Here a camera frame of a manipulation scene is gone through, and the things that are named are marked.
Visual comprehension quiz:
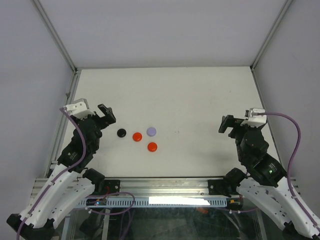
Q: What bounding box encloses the black earbud charging case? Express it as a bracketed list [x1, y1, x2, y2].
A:
[116, 128, 127, 138]

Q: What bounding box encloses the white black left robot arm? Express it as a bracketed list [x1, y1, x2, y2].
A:
[6, 98, 116, 240]

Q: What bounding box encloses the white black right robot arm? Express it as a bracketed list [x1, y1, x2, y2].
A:
[218, 109, 320, 240]

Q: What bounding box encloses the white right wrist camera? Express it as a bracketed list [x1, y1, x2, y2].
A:
[240, 108, 267, 128]

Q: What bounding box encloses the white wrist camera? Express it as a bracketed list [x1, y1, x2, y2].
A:
[240, 108, 267, 128]
[62, 98, 95, 120]

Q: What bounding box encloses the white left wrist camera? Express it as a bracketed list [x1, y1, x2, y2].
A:
[62, 98, 95, 120]

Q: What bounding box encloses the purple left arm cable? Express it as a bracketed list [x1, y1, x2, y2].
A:
[16, 107, 87, 240]

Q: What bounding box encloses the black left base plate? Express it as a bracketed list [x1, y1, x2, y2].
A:
[103, 178, 121, 194]

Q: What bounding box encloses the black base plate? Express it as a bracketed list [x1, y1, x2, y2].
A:
[207, 179, 226, 196]
[103, 178, 121, 194]

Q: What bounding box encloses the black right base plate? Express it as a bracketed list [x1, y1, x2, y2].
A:
[207, 179, 226, 196]

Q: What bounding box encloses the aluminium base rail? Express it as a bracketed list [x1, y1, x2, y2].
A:
[31, 176, 300, 200]

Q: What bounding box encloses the grey slotted cable tray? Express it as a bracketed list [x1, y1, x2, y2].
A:
[76, 196, 227, 209]

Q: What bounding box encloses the aluminium frame post left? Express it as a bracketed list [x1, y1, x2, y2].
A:
[30, 0, 77, 73]

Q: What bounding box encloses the aluminium frame post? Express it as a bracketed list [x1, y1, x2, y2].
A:
[250, 0, 295, 72]
[30, 0, 77, 73]

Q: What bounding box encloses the aluminium frame post right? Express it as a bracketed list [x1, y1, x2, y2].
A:
[250, 0, 295, 72]

